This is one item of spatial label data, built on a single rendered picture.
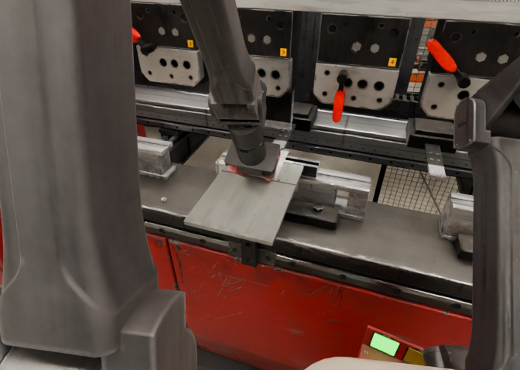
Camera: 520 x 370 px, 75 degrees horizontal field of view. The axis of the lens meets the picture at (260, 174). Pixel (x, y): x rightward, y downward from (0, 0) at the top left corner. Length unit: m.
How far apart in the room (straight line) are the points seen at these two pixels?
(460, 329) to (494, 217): 0.48
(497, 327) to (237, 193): 0.48
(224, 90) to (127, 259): 0.34
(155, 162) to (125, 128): 0.81
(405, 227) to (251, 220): 0.40
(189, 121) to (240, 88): 0.73
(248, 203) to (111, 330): 0.54
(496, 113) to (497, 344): 0.28
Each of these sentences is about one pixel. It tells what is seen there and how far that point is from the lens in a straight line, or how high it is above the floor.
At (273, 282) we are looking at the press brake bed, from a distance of 0.93.
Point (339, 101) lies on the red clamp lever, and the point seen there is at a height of 1.20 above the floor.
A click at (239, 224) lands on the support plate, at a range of 0.65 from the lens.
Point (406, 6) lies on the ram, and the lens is 0.66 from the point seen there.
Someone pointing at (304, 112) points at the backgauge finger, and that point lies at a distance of 0.99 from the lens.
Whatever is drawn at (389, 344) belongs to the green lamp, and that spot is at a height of 0.82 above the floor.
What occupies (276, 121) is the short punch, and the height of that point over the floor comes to 1.10.
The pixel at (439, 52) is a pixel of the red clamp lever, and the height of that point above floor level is 1.30.
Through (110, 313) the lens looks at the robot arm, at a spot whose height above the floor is 1.31.
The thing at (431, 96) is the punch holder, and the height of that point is 1.21.
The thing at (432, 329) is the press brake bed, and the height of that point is 0.70.
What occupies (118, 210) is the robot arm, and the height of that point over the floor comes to 1.34.
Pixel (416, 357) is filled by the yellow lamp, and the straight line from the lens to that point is 0.76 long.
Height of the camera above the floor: 1.45
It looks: 35 degrees down
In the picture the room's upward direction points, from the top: straight up
